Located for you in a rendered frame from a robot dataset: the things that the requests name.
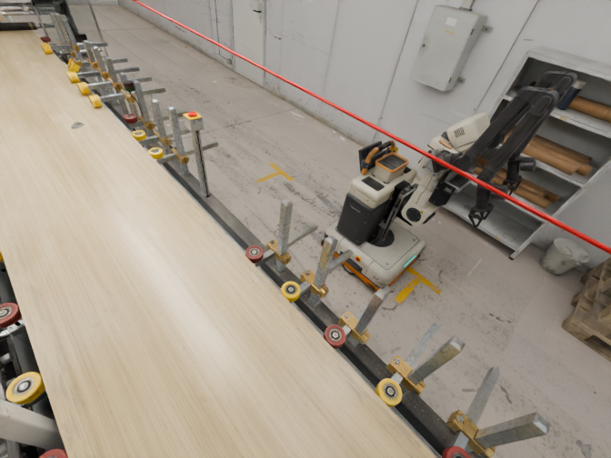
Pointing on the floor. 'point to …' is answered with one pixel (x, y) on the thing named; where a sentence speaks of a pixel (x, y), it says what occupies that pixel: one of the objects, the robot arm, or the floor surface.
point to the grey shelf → (569, 131)
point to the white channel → (28, 427)
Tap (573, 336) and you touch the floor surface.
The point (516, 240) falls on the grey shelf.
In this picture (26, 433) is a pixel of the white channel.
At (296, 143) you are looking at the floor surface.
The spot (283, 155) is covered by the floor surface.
